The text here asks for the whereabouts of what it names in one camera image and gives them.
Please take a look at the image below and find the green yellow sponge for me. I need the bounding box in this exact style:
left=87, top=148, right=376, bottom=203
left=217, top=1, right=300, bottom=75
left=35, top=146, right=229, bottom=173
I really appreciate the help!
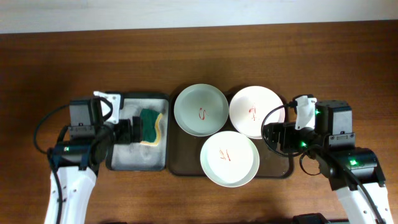
left=139, top=109, right=163, bottom=146

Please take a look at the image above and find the white plate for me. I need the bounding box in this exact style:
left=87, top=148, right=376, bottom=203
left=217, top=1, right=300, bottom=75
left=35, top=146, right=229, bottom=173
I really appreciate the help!
left=200, top=131, right=260, bottom=188

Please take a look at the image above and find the pale green plate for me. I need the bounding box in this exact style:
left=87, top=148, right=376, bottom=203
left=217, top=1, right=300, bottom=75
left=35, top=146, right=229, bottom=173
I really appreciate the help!
left=174, top=83, right=229, bottom=137

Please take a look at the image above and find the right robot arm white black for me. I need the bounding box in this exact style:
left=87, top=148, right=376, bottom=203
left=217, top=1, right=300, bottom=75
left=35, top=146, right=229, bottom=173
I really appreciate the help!
left=261, top=100, right=393, bottom=223

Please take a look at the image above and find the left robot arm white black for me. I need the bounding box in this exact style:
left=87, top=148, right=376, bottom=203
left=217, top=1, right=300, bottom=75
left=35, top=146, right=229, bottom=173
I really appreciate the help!
left=45, top=96, right=143, bottom=223

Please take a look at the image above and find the small grey soapy tray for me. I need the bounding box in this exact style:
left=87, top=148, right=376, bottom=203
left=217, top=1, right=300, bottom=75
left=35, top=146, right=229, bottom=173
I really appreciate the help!
left=106, top=92, right=170, bottom=171

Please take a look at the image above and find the large brown tray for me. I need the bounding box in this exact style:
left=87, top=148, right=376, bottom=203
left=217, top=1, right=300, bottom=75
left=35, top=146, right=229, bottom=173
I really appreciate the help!
left=167, top=90, right=294, bottom=180

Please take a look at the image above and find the pink plate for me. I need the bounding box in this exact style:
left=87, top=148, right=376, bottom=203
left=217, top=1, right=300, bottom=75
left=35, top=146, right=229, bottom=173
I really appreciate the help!
left=229, top=86, right=283, bottom=139

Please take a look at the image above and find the dark object at bottom edge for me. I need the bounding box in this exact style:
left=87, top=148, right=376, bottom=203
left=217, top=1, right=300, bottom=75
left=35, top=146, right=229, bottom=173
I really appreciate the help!
left=292, top=213, right=330, bottom=224

